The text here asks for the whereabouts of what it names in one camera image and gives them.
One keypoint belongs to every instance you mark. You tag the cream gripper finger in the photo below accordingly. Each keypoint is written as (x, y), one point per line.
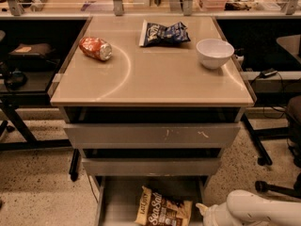
(202, 208)

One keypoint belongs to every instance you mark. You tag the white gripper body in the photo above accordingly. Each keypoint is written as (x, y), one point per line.
(213, 215)

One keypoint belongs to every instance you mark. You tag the brown sea salt chip bag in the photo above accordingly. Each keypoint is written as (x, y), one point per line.
(156, 209)

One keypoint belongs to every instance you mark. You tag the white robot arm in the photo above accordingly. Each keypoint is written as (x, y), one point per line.
(243, 208)

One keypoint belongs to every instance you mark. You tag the top grey drawer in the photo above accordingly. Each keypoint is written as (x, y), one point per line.
(151, 136)

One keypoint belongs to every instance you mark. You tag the grey drawer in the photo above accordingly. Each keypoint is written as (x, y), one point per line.
(151, 166)
(151, 136)

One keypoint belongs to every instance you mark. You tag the open bottom drawer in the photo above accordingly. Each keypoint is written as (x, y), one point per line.
(119, 196)

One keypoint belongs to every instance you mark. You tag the grey drawer cabinet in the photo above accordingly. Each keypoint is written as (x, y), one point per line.
(150, 85)

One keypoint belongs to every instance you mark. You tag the middle grey drawer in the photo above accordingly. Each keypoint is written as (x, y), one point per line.
(151, 166)

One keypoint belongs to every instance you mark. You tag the blue chip bag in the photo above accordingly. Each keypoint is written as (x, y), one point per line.
(153, 34)

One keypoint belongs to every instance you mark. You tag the black bag on shelf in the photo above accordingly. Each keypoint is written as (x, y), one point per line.
(32, 51)

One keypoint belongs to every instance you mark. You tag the black office chair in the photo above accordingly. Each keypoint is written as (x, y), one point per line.
(293, 133)

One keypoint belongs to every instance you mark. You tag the black power adapter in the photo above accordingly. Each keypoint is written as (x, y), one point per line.
(268, 73)

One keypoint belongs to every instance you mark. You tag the white bowl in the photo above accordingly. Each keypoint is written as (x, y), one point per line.
(214, 53)

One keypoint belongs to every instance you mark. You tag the crushed red soda can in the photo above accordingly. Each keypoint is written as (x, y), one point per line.
(95, 48)

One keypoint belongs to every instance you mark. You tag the black headphones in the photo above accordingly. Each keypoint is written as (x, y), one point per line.
(15, 80)

